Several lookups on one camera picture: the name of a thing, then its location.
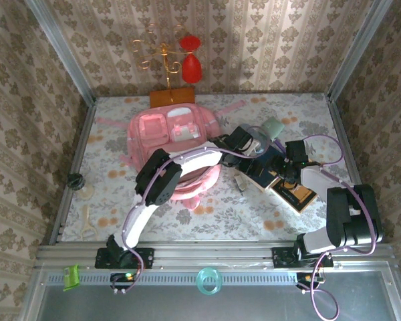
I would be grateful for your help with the blue-grey pencil case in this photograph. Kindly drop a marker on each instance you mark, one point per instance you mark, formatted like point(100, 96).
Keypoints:
point(262, 138)

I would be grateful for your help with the grey-green pouch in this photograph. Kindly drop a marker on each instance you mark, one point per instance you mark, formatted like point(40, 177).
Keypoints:
point(274, 126)

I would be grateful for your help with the navy blue notebook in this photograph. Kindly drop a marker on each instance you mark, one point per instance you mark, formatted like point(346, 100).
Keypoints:
point(260, 170)

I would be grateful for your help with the small white eraser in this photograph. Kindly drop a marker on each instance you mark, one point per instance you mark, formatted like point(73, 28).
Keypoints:
point(241, 185)

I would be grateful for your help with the pink school backpack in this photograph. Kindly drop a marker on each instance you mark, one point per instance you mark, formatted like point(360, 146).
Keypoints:
point(153, 133)

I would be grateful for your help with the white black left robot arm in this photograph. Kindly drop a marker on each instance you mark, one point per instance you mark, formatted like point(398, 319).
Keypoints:
point(194, 160)

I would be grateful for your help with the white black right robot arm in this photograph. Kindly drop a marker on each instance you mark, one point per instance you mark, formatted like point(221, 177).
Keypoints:
point(354, 214)

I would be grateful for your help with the purple pen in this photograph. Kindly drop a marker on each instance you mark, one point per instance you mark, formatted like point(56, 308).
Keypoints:
point(278, 144)

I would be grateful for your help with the black electronics board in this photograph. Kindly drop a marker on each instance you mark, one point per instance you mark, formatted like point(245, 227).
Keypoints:
point(307, 279)
point(120, 279)

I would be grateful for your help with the black round cap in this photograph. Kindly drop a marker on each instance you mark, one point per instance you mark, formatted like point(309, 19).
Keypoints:
point(76, 182)

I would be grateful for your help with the metal tray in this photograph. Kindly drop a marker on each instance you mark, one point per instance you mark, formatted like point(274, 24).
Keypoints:
point(187, 307)

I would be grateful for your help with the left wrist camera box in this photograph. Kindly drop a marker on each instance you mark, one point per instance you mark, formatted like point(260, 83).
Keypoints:
point(250, 147)

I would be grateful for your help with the aluminium side rail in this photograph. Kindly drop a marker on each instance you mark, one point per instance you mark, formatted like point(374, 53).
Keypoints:
point(345, 143)
point(83, 133)

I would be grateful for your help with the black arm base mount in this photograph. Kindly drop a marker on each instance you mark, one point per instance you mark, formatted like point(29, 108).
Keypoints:
point(282, 257)
point(143, 257)

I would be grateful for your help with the aluminium front rail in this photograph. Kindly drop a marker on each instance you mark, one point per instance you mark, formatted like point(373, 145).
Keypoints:
point(214, 255)

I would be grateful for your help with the aluminium frame post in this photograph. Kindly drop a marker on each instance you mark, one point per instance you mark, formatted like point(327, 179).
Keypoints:
point(63, 53)
point(357, 50)

